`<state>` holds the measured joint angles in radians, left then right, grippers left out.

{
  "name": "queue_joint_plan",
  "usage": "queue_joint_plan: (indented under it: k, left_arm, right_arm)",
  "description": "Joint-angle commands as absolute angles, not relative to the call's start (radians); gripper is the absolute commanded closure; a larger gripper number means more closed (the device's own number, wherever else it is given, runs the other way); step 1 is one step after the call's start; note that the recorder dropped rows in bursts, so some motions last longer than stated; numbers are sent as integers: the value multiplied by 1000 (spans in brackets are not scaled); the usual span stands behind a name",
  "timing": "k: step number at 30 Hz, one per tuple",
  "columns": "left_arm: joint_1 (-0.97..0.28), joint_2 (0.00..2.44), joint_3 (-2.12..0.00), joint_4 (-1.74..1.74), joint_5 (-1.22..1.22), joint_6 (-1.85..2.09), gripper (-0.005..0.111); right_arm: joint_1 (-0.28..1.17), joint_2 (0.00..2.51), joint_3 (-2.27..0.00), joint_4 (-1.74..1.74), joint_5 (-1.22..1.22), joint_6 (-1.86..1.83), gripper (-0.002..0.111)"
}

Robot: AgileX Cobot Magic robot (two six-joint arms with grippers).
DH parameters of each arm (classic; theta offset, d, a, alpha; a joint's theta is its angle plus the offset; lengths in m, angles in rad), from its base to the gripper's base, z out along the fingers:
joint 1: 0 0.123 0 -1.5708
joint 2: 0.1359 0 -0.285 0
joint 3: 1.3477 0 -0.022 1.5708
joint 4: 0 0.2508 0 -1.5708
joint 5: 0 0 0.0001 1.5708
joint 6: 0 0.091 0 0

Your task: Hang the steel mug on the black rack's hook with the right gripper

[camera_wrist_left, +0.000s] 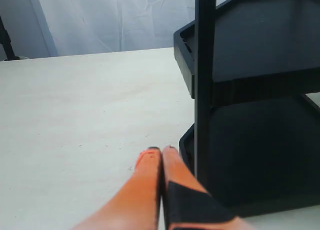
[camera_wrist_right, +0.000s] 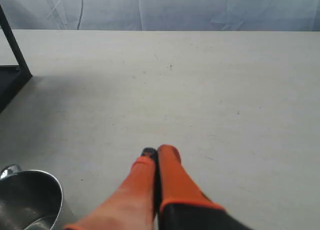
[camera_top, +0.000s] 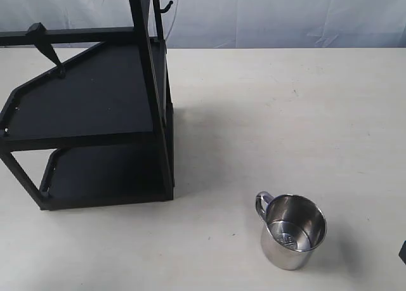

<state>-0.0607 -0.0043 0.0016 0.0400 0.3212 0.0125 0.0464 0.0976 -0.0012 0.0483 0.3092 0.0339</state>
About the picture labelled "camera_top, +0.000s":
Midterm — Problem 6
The stainless steel mug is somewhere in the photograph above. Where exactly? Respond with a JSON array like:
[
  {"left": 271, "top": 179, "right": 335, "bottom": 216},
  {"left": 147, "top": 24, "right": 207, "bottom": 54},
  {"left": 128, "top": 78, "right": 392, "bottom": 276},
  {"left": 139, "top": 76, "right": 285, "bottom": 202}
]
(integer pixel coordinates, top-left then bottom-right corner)
[{"left": 255, "top": 191, "right": 327, "bottom": 271}]

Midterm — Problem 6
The black two-tier metal rack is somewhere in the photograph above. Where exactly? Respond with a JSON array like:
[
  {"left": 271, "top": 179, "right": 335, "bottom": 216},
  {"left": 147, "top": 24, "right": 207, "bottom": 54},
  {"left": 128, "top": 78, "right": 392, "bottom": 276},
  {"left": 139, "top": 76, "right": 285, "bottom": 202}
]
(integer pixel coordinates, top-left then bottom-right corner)
[{"left": 1, "top": 0, "right": 174, "bottom": 210}]

